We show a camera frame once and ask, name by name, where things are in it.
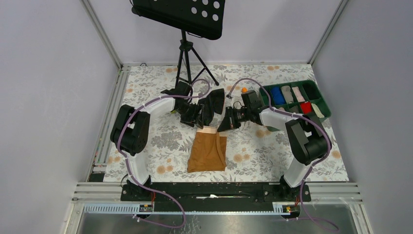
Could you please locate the blue rolled underwear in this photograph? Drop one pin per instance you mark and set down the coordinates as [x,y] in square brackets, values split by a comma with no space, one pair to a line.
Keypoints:
[277,95]

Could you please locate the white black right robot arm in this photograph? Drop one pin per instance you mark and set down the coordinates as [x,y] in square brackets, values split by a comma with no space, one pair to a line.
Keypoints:
[307,138]

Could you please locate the red rolled underwear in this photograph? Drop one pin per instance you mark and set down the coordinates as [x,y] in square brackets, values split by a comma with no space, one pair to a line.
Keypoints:
[306,107]

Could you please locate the brown boxer underwear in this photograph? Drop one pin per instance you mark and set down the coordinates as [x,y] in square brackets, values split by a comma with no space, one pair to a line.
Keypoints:
[208,152]

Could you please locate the green divided organizer tray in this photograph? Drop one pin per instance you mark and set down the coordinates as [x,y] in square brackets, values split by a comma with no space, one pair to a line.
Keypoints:
[308,88]

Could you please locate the floral patterned table mat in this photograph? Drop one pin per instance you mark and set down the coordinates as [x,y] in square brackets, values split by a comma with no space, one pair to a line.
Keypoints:
[253,153]

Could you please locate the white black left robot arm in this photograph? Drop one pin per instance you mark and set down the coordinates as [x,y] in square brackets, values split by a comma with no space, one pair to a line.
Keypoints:
[130,131]

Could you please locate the light grey rolled underwear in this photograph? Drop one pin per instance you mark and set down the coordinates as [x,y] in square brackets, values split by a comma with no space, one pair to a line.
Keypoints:
[286,91]

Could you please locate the black mounting base rail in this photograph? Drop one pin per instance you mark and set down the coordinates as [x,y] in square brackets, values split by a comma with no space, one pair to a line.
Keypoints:
[211,197]

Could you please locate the black music stand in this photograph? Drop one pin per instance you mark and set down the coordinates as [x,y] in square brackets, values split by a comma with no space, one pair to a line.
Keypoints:
[198,18]

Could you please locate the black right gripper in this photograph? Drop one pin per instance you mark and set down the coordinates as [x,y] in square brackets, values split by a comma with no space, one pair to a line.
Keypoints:
[229,123]

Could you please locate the cream rolled underwear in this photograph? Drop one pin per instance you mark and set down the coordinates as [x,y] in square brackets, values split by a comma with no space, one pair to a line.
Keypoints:
[317,111]

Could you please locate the pink rolled underwear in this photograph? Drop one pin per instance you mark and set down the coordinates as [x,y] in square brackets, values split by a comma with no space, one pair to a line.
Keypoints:
[298,94]

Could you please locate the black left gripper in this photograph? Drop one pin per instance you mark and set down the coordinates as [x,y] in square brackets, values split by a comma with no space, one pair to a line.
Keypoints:
[195,118]

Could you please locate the black striped underwear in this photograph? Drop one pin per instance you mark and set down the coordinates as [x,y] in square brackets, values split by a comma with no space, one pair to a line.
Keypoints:
[212,104]

